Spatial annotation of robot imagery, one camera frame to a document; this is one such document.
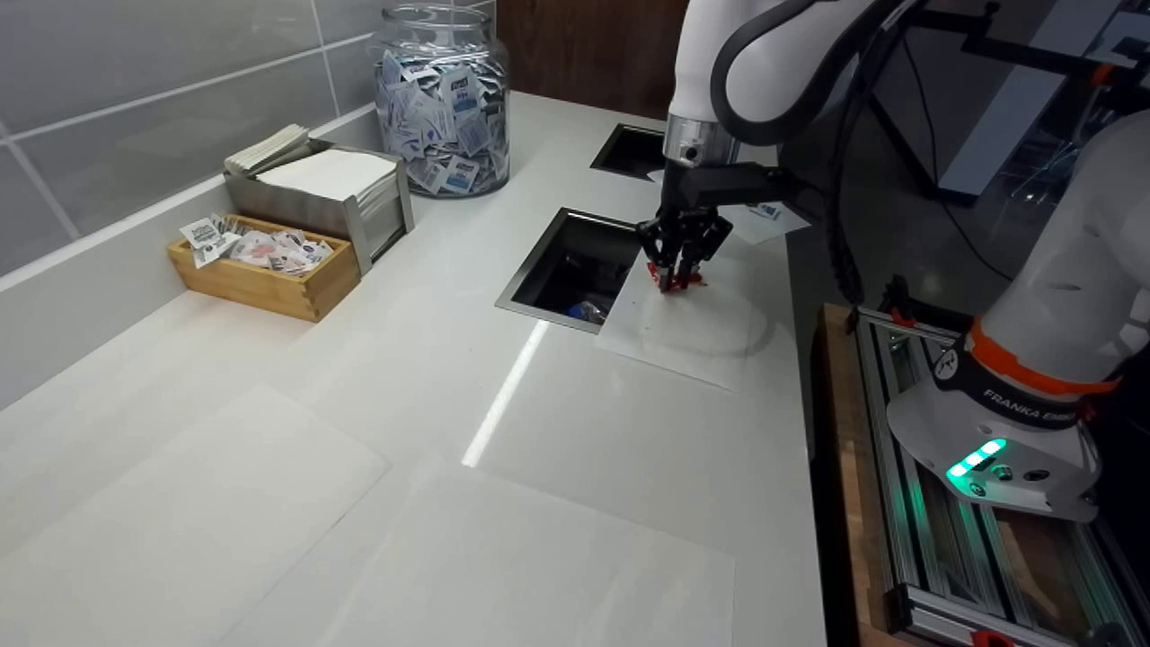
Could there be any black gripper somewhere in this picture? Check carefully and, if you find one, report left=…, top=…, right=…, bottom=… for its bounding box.
left=638, top=162, right=741, bottom=293

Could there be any blue wrapper inside bin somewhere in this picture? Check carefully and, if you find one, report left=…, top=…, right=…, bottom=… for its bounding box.
left=566, top=294, right=611, bottom=328

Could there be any small steel waste bin opening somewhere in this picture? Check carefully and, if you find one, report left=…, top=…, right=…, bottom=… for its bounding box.
left=491, top=204, right=660, bottom=343

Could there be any wooden sachet tray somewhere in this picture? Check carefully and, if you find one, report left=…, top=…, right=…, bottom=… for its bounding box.
left=166, top=209, right=367, bottom=328

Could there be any white sachet with black print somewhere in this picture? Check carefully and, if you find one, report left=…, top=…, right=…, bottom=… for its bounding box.
left=178, top=214, right=242, bottom=269

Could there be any white paper sheet with crumb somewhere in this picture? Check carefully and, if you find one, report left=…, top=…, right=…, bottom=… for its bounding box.
left=715, top=193, right=812, bottom=253

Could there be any plain white paper sheet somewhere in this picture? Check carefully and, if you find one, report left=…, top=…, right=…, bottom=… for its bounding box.
left=599, top=243, right=781, bottom=397

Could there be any glass jar of sachets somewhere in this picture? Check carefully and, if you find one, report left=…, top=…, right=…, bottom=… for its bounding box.
left=369, top=0, right=518, bottom=203

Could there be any wooden base board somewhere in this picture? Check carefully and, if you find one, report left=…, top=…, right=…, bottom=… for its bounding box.
left=812, top=300, right=920, bottom=647

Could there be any metal napkin dispenser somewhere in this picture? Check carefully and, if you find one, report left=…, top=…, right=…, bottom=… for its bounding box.
left=222, top=142, right=416, bottom=275

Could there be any grey blue panel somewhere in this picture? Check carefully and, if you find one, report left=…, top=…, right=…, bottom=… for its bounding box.
left=933, top=0, right=1150, bottom=203

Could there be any beige folded napkin stack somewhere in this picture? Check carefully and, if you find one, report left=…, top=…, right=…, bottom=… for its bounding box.
left=218, top=120, right=319, bottom=179

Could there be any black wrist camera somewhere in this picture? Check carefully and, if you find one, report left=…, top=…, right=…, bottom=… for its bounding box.
left=715, top=162, right=834, bottom=228

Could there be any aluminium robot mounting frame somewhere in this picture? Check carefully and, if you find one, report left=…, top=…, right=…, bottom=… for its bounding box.
left=850, top=304, right=1150, bottom=647

